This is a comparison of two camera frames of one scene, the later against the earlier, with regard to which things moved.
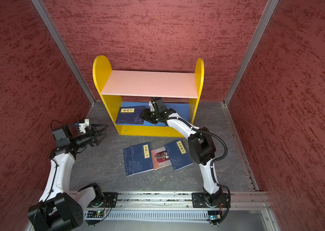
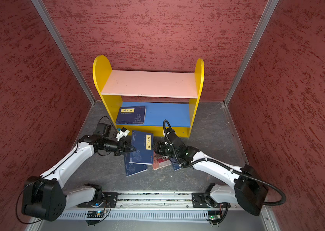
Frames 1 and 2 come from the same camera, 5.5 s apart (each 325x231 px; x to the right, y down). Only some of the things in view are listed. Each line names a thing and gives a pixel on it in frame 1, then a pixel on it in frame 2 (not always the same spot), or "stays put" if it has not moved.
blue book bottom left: x=130 y=155 stays put
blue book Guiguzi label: x=130 y=115 stays put
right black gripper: x=147 y=111 → x=159 y=150
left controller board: x=94 y=214 stays put
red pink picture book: x=160 y=158 stays put
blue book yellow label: x=138 y=159 → x=143 y=142
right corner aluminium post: x=269 y=8 stays put
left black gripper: x=93 y=136 → x=120 y=149
